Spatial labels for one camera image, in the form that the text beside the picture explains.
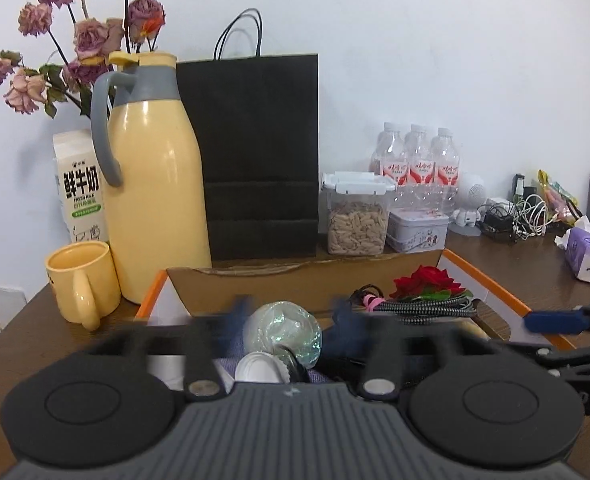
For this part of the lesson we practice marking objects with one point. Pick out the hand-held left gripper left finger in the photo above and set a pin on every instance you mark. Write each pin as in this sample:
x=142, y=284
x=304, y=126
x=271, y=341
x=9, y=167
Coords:
x=235, y=317

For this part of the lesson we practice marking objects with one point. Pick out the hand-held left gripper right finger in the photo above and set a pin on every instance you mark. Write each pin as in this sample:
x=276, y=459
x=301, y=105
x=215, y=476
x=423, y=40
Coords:
x=347, y=325

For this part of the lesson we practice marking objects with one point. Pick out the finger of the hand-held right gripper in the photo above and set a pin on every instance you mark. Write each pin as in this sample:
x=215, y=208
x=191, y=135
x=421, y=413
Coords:
x=565, y=357
x=550, y=322

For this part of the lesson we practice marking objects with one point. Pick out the purple knit cloth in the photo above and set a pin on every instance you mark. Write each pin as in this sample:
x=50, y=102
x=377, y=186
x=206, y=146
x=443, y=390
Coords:
x=230, y=355

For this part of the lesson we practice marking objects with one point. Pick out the dark navy zip pouch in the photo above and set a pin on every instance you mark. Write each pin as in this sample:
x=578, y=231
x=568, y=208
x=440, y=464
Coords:
x=335, y=367

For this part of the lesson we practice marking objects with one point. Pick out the red orange cardboard box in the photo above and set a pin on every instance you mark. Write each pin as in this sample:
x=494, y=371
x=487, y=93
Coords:
x=275, y=280

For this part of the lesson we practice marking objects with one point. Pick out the red fabric rose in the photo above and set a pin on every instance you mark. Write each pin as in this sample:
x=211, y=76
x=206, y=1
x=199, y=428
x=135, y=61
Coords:
x=425, y=280

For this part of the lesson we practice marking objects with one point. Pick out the white bottle cap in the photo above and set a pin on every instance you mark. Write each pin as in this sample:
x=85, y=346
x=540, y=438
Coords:
x=257, y=367

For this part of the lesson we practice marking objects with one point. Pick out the clear container of seeds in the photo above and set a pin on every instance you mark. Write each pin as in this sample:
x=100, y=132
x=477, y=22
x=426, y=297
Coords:
x=357, y=225

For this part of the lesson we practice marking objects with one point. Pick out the printed tin box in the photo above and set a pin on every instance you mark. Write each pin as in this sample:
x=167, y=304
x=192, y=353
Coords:
x=417, y=232

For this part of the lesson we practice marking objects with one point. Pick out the colourful snack packet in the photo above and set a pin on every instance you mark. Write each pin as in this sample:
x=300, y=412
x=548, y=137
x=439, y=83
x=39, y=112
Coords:
x=560, y=197

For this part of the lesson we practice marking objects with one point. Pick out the small black bottle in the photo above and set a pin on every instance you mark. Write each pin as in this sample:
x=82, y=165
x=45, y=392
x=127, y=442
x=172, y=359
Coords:
x=520, y=185

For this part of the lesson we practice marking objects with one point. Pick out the white robot toy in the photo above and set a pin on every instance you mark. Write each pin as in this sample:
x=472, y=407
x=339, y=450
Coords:
x=470, y=195

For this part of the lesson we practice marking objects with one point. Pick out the yellow thermos jug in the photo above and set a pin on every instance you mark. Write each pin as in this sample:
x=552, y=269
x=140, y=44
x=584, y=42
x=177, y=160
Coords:
x=155, y=185

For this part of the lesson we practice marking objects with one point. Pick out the yellow mug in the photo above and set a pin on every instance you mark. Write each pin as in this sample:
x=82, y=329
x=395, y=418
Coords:
x=82, y=280

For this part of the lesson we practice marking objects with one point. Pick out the black paper bag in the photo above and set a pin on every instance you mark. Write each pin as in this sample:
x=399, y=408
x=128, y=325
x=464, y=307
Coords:
x=260, y=160

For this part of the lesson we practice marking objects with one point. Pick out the clear water bottle red label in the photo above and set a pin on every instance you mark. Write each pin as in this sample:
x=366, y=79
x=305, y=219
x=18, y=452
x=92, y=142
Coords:
x=392, y=165
x=447, y=170
x=420, y=167

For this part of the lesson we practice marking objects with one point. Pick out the white milk carton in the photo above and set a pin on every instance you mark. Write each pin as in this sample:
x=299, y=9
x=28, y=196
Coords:
x=77, y=190

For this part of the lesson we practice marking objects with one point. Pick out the dried rose bouquet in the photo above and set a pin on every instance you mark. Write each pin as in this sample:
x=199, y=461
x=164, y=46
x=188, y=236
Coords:
x=90, y=37

